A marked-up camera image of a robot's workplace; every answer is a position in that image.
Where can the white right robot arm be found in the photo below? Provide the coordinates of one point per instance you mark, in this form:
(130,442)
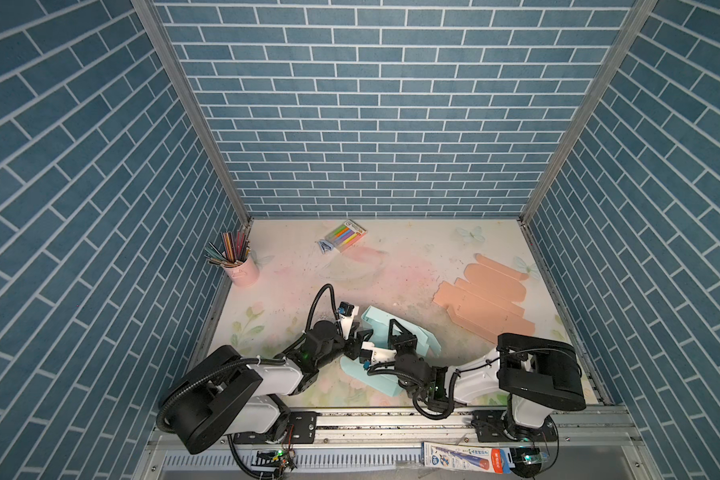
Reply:
(539,377)

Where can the small blue stapler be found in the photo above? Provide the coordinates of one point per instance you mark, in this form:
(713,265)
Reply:
(325,246)

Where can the pink pencil cup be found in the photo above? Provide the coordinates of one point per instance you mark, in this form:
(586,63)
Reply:
(244,274)

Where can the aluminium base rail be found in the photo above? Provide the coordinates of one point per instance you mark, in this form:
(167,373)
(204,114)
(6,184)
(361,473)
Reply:
(601,442)

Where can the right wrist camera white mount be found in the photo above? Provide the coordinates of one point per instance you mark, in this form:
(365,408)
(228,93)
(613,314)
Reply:
(371,355)

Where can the toothpaste style flat box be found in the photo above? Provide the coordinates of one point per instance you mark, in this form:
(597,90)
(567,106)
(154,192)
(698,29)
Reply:
(465,458)

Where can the aluminium corner post left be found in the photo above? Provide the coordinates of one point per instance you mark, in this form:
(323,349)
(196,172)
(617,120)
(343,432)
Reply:
(156,32)

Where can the pink flat cardboard box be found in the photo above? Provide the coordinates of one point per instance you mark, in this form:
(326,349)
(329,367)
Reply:
(486,300)

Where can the coloured marker pack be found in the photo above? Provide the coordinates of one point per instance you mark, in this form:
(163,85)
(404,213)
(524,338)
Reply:
(345,235)

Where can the left electronics board with wires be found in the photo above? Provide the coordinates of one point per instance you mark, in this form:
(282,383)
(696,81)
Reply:
(273,464)

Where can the light blue paper box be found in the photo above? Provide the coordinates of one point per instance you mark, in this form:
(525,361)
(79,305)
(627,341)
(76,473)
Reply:
(378,320)

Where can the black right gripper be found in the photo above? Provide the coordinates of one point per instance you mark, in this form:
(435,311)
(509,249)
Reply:
(403,342)

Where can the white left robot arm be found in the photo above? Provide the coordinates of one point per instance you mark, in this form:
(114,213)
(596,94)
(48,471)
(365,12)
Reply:
(228,394)

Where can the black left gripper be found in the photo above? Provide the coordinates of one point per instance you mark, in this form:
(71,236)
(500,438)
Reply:
(354,346)

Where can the aluminium corner post right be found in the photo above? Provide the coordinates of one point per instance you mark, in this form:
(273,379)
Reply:
(633,24)

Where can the aluminium corner post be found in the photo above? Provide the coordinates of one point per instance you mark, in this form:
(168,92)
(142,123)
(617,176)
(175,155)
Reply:
(633,24)
(156,32)

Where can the coloured pencils bundle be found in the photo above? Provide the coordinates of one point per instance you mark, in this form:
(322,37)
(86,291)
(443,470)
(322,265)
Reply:
(233,252)

